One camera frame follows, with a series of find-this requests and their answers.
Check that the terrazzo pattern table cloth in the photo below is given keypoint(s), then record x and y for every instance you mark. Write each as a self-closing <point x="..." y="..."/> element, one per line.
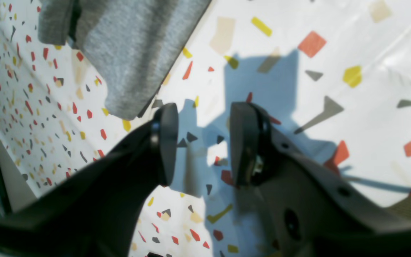
<point x="333" y="75"/>

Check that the grey T-shirt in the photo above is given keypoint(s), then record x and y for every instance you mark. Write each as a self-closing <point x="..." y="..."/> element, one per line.
<point x="127" y="50"/>

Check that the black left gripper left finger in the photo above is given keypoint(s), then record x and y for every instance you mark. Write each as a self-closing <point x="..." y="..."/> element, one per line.
<point x="94" y="212"/>

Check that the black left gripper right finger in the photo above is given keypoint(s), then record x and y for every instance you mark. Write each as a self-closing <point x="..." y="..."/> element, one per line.
<point x="314" y="212"/>

